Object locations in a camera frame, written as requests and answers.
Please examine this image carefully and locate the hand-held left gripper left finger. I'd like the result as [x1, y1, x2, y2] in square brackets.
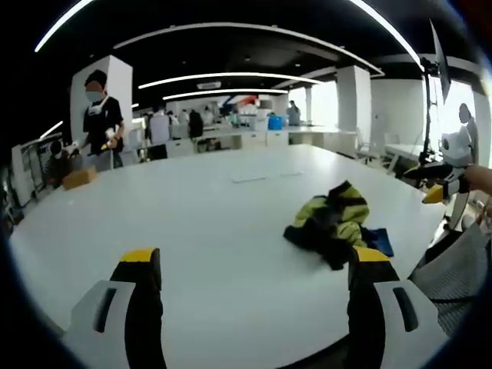
[63, 248, 168, 369]

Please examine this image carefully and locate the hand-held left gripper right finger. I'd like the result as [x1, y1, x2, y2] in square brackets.
[345, 245, 440, 369]

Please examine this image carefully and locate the blue cloth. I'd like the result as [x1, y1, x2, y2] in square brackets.
[360, 227, 395, 258]

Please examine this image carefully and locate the yellow black striped garment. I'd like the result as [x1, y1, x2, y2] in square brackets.
[283, 179, 372, 272]

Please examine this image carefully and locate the person's right hand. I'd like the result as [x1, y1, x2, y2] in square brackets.
[463, 165, 492, 191]

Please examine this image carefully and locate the black light stand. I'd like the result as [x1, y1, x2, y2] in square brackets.
[417, 18, 451, 167]

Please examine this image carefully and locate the white chair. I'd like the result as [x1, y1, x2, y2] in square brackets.
[354, 128, 377, 161]

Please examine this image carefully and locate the grey mesh chair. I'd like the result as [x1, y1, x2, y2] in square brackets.
[407, 221, 492, 340]

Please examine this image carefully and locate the cardboard box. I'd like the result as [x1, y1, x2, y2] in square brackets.
[61, 165, 98, 191]

